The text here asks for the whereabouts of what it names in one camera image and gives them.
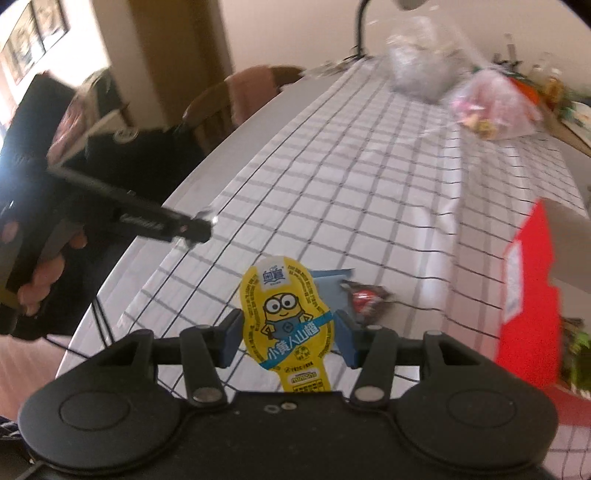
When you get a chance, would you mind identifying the clear plastic bag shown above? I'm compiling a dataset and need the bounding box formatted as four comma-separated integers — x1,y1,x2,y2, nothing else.
385,16,469,103

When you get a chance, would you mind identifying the silver desk lamp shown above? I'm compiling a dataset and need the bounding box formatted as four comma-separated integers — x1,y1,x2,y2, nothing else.
355,0,432,61

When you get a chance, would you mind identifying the black bag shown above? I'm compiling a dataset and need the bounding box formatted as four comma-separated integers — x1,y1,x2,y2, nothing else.
85,124,190,204

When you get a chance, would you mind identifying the checked white tablecloth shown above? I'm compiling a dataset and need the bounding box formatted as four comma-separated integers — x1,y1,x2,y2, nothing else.
115,58,591,467

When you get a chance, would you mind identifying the person's left hand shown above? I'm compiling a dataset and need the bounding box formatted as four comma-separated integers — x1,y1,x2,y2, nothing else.
16,228,89,317

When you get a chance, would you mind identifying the small red dark snack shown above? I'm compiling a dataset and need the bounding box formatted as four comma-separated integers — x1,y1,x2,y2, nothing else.
342,281,393,326

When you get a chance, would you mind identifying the framed wall picture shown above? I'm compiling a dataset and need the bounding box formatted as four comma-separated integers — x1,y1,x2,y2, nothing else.
0,0,70,86

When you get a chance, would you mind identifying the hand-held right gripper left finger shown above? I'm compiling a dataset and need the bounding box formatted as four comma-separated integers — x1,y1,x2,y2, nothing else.
108,308,244,408

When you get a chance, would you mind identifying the pink candy plastic bag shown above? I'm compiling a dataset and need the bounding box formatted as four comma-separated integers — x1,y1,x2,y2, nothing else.
447,68,544,141

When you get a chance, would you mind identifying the pink cloth pile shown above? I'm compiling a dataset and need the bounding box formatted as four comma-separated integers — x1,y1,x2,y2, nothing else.
46,69,114,160

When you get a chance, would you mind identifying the wooden chair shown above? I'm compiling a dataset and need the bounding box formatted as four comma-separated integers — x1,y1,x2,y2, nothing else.
182,66,305,155

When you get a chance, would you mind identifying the red cardboard box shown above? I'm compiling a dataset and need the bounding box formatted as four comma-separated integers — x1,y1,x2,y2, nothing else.
494,198,591,393

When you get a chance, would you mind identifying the bunch of keys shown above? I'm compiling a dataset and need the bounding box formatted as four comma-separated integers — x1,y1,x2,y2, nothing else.
305,59,356,77

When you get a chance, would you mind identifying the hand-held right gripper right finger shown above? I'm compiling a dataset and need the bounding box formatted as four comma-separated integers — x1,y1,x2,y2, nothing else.
335,308,462,409

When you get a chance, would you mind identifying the orange liquid bottle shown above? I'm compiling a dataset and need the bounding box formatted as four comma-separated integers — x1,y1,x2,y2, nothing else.
545,69,562,103

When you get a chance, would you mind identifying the black cable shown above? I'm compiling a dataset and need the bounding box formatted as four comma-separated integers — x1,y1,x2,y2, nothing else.
46,298,114,363

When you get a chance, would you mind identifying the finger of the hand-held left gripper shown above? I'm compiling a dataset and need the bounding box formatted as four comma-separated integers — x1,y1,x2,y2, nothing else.
177,213,217,245

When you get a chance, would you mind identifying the white cabinet with wooden top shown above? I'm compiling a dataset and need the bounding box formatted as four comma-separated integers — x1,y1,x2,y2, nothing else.
545,92,591,160

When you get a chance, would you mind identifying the yellow cartoon snack packet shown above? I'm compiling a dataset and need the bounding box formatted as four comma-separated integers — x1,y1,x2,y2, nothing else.
239,254,338,393

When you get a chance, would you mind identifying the blue packet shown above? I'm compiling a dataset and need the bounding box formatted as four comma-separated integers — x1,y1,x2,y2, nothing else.
314,268,354,315

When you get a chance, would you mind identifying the orange box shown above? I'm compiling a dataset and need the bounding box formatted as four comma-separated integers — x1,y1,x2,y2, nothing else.
508,76,541,104

